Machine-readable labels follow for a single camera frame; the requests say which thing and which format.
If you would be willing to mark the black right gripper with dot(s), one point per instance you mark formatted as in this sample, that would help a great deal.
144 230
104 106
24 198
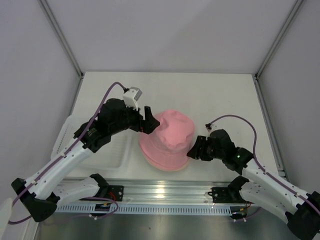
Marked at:
196 152

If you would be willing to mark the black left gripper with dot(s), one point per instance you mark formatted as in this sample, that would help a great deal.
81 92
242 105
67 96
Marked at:
147 125

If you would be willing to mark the beige bucket hat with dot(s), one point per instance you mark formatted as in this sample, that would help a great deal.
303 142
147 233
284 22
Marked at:
170 168

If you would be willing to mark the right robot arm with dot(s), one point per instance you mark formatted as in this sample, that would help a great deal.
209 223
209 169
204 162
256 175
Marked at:
297 208

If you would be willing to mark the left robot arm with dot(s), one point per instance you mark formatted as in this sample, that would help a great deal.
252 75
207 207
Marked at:
41 193

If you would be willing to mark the white plastic basket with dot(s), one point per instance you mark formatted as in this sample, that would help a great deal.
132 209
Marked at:
110 157

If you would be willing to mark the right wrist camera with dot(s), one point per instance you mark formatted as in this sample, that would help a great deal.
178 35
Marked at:
209 127

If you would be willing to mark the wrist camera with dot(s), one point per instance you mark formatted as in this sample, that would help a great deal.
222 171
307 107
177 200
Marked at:
209 127
131 97

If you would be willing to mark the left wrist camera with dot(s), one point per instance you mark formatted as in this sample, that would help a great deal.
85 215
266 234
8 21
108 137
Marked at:
131 97

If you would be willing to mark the aluminium mounting rail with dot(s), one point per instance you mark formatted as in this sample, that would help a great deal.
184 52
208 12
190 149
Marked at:
166 192

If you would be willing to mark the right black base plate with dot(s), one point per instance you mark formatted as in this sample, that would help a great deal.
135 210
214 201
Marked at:
225 195

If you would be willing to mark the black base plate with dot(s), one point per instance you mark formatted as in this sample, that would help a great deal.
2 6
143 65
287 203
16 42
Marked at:
113 192
225 195

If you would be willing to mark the white slotted cable duct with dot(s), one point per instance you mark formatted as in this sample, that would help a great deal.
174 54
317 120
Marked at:
213 209

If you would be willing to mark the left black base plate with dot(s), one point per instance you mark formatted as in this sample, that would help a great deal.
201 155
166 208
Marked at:
113 192

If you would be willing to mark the right aluminium frame post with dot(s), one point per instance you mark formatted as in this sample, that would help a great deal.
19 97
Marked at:
280 36

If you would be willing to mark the aluminium frame post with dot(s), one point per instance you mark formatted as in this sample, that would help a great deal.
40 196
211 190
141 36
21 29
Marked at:
280 36
52 20

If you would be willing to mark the left aluminium frame post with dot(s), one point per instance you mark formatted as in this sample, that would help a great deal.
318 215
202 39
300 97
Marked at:
52 20

